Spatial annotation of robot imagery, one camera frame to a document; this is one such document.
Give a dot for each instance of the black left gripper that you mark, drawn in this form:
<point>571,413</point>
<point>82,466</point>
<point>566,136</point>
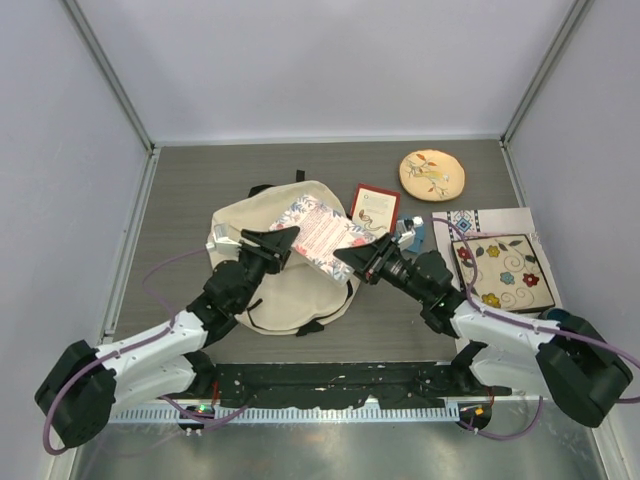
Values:
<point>273,247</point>

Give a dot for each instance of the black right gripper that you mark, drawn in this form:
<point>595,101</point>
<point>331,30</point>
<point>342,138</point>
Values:
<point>369,260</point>

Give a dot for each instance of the floral cover notebook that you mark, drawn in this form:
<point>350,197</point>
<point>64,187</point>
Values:
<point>322,230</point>

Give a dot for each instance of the red bordered book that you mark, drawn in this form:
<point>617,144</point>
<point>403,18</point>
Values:
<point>375,209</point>

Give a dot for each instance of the cream canvas backpack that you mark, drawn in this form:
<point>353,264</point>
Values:
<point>300,299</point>

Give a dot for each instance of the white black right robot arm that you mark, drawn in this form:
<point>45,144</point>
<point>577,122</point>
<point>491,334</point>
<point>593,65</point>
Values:
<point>557,355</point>

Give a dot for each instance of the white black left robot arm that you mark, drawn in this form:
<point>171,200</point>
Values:
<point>88,385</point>

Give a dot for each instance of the small blue wallet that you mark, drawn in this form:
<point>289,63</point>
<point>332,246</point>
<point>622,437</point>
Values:
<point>417,244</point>

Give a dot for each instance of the patterned white placemat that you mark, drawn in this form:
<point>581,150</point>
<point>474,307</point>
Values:
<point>451,226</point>

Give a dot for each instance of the round bird pattern plate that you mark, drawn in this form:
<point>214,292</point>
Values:
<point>432,175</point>

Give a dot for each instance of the square flower pattern plate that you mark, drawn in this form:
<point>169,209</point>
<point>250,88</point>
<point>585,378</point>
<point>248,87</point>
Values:
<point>505,273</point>

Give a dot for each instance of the blue ceramic mug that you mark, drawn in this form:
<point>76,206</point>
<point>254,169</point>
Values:
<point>554,314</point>

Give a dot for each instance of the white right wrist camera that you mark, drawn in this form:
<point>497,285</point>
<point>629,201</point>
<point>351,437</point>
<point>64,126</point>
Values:
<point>406,231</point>

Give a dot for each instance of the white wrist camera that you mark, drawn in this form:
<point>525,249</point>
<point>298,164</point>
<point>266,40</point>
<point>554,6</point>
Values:
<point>219,241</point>
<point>406,231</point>

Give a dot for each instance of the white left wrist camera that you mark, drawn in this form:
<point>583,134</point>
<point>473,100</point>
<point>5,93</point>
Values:
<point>219,241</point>

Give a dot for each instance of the black mounting base plate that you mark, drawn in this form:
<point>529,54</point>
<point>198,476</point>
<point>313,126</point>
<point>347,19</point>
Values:
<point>395,385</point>

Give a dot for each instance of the white slotted cable duct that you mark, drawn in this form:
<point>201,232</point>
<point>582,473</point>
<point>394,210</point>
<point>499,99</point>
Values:
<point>157,413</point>

